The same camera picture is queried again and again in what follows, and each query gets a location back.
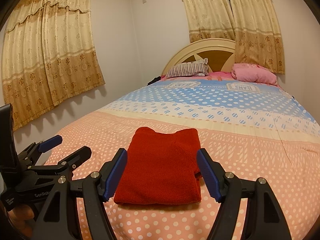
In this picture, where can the red knitted sweater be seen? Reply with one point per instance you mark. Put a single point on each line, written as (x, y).
(161, 169)

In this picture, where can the beige side window curtain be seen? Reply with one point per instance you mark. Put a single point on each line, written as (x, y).
(48, 56)

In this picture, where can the beige curtain behind headboard right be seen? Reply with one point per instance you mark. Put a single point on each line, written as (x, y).
(258, 37)

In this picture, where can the cream wooden headboard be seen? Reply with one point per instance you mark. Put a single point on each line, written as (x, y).
(219, 52)

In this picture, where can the beige curtain behind headboard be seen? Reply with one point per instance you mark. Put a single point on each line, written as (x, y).
(209, 19)
(258, 37)

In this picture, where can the person's left hand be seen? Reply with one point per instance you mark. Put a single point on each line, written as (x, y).
(20, 217)

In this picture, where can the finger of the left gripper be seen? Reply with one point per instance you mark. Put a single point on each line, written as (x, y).
(33, 152)
(66, 166)

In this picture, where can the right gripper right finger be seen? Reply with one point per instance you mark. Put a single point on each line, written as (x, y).
(264, 218)

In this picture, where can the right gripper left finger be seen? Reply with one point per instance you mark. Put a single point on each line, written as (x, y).
(59, 218)

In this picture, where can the beige curtain behind headboard left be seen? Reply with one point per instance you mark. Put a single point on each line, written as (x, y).
(209, 19)

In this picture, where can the pink pillow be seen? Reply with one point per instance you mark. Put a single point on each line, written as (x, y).
(246, 72)

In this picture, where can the polka dot bed sheet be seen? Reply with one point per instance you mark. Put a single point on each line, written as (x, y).
(253, 130)

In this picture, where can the striped pillow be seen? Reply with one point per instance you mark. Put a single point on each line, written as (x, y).
(195, 68)

